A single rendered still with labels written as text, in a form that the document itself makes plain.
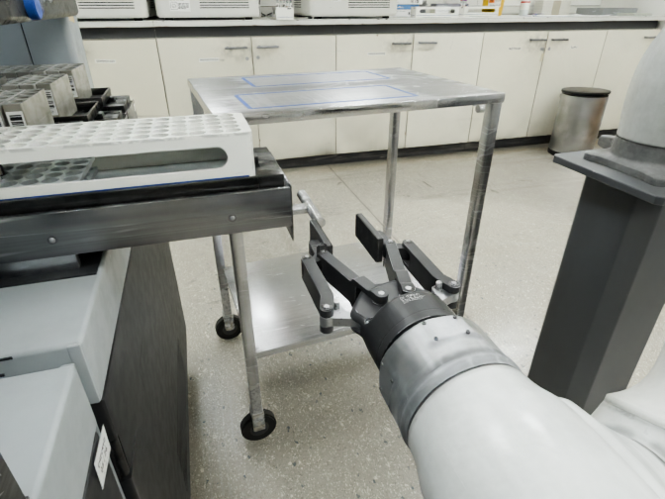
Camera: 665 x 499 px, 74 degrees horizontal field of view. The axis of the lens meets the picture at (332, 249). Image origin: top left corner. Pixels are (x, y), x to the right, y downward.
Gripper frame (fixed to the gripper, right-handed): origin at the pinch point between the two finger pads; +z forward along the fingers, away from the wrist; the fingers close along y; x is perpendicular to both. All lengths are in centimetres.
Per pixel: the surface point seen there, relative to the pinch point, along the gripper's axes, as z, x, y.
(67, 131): 10.6, -11.7, 27.5
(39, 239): 3.0, -3.1, 30.9
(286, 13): 235, -18, -43
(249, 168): 4.7, -7.7, 9.4
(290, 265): 72, 47, -7
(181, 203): 3.0, -5.2, 17.0
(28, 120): 19.9, -11.2, 33.7
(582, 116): 202, 44, -240
